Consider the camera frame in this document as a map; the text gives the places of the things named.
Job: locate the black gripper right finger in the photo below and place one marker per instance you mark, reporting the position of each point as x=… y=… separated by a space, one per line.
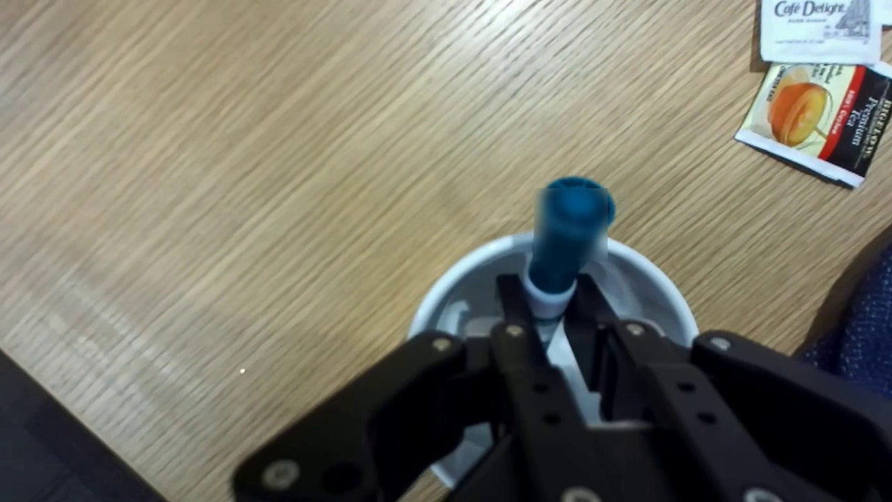
x=670 y=400

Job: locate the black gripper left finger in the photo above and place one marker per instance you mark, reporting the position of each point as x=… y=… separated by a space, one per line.
x=526 y=371

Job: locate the green marker pen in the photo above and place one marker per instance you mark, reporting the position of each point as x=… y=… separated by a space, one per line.
x=568 y=233

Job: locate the white ceramic cup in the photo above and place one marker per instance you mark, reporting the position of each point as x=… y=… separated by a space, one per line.
x=643 y=283

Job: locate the dark blue cloth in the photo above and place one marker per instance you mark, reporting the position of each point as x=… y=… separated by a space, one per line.
x=865 y=315

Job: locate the white sachet packet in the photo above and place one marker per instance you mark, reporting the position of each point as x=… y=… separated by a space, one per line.
x=819 y=32

